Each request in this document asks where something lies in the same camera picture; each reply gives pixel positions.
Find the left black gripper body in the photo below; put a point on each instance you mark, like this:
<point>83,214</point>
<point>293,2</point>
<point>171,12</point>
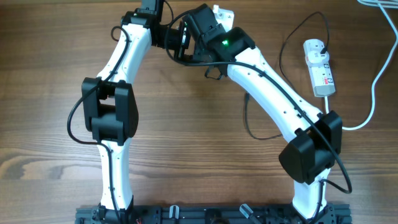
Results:
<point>178,40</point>

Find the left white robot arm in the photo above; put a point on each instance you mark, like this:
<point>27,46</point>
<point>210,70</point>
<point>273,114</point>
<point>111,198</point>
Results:
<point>111,114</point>

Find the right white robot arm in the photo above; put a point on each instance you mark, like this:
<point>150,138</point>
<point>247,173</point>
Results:
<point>312,154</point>

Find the white charger plug adapter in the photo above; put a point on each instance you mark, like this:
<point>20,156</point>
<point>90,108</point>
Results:
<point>315,58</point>

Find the white power strip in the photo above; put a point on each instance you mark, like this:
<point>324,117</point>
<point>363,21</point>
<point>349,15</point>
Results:
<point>321,77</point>

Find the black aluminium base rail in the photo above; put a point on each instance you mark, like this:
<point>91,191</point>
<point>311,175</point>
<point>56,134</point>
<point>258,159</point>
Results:
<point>275,213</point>

